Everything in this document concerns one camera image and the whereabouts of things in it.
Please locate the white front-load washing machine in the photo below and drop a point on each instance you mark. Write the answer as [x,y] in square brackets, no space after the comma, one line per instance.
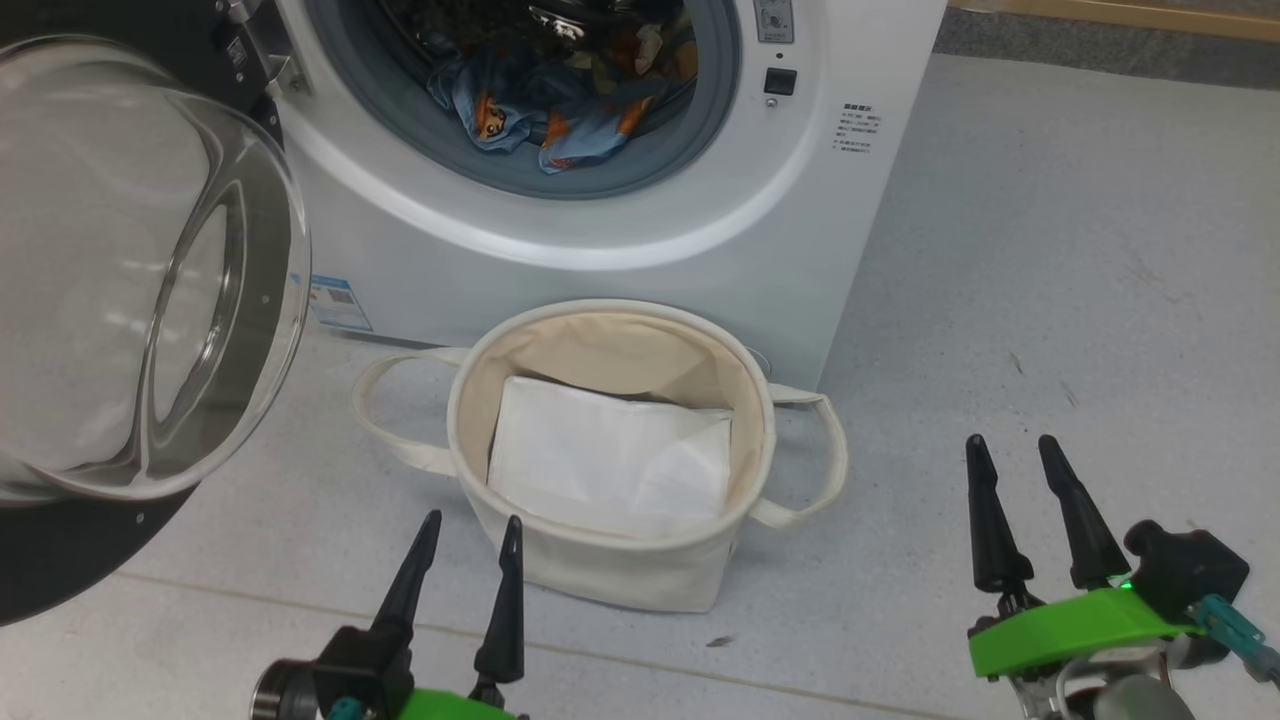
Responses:
[600,270]

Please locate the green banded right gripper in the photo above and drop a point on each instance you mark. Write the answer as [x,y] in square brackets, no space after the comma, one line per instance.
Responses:
[1080,630]

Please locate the round glass washing machine door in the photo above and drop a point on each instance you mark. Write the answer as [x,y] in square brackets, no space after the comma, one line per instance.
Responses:
[100,300]

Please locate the cream canvas laundry basket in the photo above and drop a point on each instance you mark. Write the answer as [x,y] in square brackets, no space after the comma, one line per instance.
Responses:
[600,570]

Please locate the white folded cloth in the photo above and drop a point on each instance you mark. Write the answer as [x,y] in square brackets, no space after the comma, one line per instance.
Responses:
[600,460]

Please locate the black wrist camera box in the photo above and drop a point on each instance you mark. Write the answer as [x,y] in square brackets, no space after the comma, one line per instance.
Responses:
[1190,575]

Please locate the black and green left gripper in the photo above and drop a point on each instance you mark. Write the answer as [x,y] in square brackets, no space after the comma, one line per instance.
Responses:
[370,680]

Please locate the blue patterned garment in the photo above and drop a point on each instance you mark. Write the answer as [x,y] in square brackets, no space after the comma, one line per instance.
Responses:
[520,110]

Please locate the blue floor sticker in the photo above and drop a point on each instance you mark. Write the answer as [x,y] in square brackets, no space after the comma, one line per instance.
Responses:
[340,303]

